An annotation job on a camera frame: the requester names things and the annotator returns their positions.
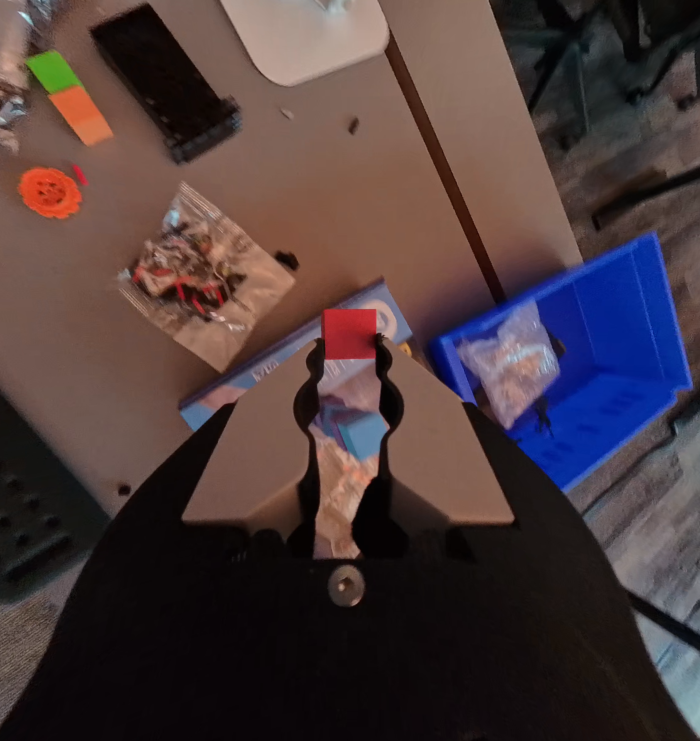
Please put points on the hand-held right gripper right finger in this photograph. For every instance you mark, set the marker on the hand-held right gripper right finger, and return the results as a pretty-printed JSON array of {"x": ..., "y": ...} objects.
[{"x": 448, "y": 475}]

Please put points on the bubble wrap bag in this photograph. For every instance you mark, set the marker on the bubble wrap bag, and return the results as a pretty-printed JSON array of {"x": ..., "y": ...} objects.
[{"x": 510, "y": 365}]

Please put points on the orange plastic gear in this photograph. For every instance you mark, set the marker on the orange plastic gear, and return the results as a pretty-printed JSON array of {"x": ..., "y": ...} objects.
[{"x": 49, "y": 192}]

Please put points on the black double connector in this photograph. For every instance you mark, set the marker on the black double connector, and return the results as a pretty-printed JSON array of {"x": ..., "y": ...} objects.
[{"x": 286, "y": 261}]

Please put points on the white book stand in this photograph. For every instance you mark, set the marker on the white book stand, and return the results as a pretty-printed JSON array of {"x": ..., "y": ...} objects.
[{"x": 304, "y": 35}]

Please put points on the silver plastic parts bag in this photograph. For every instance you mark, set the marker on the silver plastic parts bag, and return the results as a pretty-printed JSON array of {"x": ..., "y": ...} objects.
[{"x": 205, "y": 278}]

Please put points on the red foam cube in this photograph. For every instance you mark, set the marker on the red foam cube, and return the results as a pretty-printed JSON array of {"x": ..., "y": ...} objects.
[{"x": 350, "y": 334}]

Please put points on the green foam cube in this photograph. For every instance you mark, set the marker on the green foam cube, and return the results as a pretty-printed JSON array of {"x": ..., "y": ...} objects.
[{"x": 53, "y": 72}]

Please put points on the grey desk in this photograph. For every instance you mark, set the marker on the grey desk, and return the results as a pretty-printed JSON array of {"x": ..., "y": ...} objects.
[{"x": 362, "y": 197}]

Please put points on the blue robot kit box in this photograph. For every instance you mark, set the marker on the blue robot kit box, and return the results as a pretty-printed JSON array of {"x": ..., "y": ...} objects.
[{"x": 257, "y": 376}]

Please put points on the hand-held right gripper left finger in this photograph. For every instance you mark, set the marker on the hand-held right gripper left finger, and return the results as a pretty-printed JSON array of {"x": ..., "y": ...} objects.
[{"x": 246, "y": 477}]

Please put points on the red short pin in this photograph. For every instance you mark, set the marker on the red short pin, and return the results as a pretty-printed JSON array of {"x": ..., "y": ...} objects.
[{"x": 80, "y": 175}]

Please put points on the orange foam cube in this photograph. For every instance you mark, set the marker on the orange foam cube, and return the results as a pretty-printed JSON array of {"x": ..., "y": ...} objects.
[{"x": 82, "y": 116}]

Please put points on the light blue foam cube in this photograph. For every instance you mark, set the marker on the light blue foam cube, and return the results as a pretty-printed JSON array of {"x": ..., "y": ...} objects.
[{"x": 364, "y": 434}]

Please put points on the clear bag of grey beams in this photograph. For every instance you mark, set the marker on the clear bag of grey beams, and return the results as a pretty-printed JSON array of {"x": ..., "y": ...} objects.
[{"x": 3, "y": 104}]

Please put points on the black studded baseplate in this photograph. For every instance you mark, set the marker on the black studded baseplate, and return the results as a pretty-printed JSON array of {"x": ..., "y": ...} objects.
[{"x": 32, "y": 510}]

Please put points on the blue plastic bin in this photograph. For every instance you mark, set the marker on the blue plastic bin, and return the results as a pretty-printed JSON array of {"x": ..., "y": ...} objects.
[{"x": 616, "y": 347}]

